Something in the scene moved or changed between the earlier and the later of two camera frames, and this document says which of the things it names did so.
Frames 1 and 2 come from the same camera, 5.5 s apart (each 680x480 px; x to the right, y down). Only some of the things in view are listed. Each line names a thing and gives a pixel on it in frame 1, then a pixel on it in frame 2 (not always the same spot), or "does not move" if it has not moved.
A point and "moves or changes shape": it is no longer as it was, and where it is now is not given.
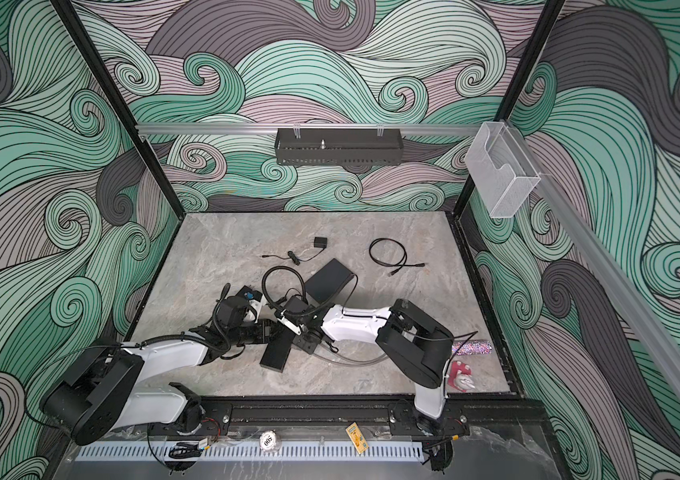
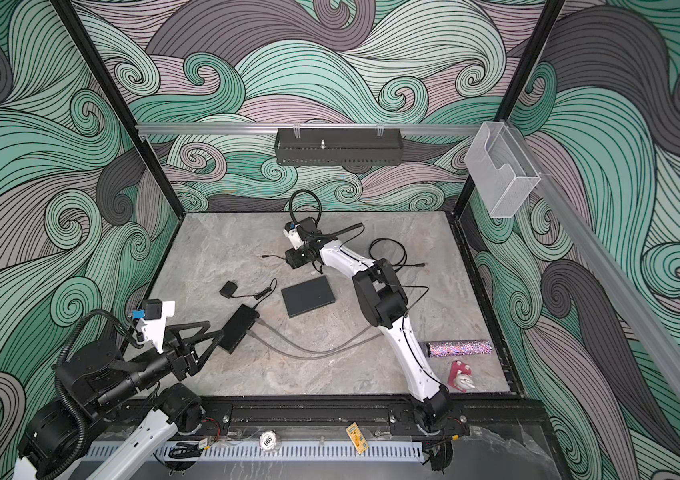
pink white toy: x=460 y=376 does not move
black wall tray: x=339 y=146 does not move
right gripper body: x=302 y=342 to x=298 y=257
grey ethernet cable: x=341 y=361 to x=286 y=353
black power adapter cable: x=278 y=301 to x=230 y=288
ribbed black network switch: x=278 y=348 moves or changes shape
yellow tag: x=357 y=437 does not move
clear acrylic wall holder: x=502 y=170 does not move
